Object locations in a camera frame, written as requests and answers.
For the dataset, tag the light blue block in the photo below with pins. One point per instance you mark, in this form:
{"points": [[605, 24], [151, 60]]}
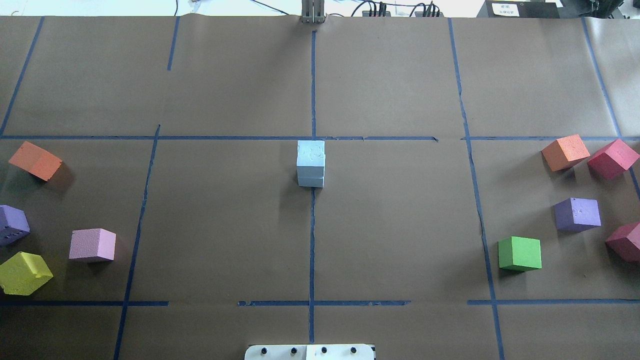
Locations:
{"points": [[311, 158], [311, 178]]}

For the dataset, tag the green foam block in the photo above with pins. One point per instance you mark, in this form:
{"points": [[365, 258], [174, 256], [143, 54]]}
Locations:
{"points": [[520, 254]]}

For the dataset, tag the pink foam block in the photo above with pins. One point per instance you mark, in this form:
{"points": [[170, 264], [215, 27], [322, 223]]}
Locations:
{"points": [[92, 245]]}

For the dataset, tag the right orange foam block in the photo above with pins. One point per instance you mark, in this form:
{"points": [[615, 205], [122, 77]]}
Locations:
{"points": [[565, 152]]}

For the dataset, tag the orange foam block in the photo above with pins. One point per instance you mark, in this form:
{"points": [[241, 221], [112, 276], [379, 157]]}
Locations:
{"points": [[36, 161], [565, 152]]}

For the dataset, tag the black box device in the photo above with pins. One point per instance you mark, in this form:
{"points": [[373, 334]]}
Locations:
{"points": [[518, 9]]}

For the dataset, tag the right purple foam block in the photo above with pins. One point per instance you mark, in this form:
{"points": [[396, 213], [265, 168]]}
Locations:
{"points": [[577, 214]]}

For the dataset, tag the purple foam block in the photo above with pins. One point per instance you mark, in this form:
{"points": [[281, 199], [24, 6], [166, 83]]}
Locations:
{"points": [[577, 214], [13, 225]]}

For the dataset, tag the left orange foam block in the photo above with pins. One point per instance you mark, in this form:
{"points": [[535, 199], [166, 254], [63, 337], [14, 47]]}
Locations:
{"points": [[36, 161]]}

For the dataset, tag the left purple foam block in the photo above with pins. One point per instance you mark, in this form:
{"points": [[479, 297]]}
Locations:
{"points": [[13, 225]]}

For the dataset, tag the dark red foam block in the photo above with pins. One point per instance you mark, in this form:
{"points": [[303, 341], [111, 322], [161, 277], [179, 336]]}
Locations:
{"points": [[625, 241]]}

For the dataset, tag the yellow foam block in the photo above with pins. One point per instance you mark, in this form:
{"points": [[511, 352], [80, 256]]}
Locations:
{"points": [[23, 274]]}

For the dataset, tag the aluminium frame post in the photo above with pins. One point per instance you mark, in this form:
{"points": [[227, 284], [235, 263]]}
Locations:
{"points": [[313, 11]]}

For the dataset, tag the white pedestal column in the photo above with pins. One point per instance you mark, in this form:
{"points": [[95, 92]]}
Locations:
{"points": [[349, 351]]}

